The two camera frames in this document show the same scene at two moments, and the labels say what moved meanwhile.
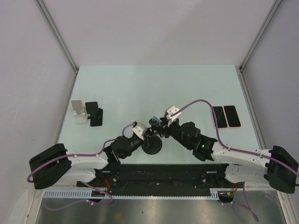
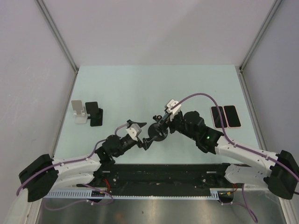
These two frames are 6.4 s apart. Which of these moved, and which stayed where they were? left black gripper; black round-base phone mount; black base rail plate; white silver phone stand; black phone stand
Moved: black round-base phone mount; left black gripper
Stayed: black base rail plate; black phone stand; white silver phone stand
